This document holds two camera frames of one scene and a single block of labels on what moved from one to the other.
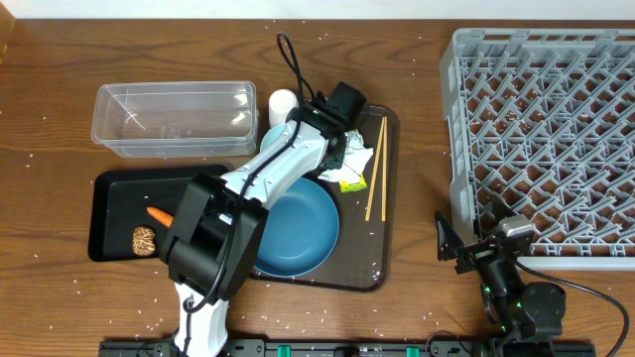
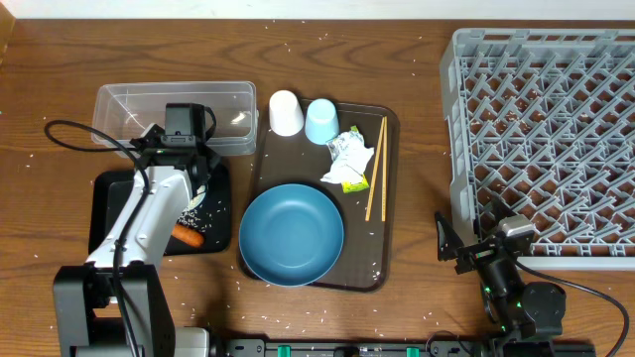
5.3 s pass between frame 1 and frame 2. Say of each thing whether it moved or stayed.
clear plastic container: stayed
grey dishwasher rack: stayed
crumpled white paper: stayed
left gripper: moved
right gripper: stayed
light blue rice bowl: moved
